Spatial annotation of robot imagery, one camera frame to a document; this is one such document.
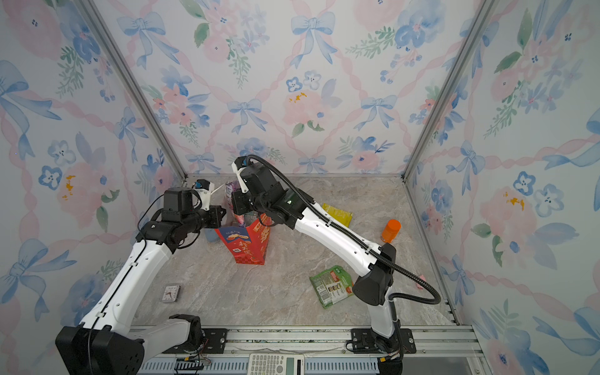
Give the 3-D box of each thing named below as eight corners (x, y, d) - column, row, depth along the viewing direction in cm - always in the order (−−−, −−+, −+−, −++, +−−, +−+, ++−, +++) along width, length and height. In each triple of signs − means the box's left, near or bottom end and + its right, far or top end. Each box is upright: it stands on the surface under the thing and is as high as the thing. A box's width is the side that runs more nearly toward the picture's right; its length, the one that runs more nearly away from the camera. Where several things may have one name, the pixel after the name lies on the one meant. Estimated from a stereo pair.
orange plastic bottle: (382, 244, 98) (390, 230, 90) (379, 233, 102) (387, 219, 93) (394, 244, 98) (403, 230, 90) (391, 233, 102) (399, 219, 93)
